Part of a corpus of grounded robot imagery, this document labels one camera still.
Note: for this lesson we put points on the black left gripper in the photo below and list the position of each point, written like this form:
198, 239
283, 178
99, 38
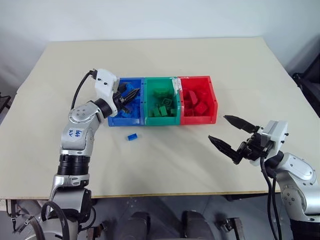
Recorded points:
120, 90

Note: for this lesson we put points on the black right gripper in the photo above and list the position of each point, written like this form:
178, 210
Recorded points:
252, 148

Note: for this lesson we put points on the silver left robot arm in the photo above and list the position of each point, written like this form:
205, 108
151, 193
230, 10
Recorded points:
75, 140

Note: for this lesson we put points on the blue plastic bin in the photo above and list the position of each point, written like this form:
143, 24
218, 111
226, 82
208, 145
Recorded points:
125, 121

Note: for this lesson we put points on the small green block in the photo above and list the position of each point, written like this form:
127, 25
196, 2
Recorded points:
155, 111
163, 111
173, 112

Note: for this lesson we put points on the small flat blue block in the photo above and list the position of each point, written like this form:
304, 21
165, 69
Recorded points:
132, 137

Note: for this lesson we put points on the red plastic bin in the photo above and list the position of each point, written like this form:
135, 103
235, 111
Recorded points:
200, 120

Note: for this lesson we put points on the green plastic bin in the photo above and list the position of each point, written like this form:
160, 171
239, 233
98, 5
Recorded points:
162, 121

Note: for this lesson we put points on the green square studded block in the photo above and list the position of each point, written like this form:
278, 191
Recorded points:
167, 103

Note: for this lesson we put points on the red cube block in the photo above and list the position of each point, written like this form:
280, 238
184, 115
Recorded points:
201, 108

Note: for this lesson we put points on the red wedge block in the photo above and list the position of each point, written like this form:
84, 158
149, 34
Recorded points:
193, 97

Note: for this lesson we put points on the dark rounded shape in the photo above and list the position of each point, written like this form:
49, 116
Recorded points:
138, 226
196, 225

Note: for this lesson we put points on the silver robot torso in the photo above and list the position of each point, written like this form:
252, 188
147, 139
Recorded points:
50, 232

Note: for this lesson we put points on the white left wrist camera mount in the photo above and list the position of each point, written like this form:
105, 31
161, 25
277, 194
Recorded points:
105, 82

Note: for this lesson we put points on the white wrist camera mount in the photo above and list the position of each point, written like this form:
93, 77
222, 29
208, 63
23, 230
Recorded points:
278, 135
105, 82

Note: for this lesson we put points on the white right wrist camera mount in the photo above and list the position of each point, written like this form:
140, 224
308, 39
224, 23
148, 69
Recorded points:
278, 135

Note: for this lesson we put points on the metal bracket under table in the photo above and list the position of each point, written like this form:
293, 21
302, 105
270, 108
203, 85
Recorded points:
230, 223

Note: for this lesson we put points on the black equipment frame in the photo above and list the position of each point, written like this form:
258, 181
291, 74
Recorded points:
308, 80

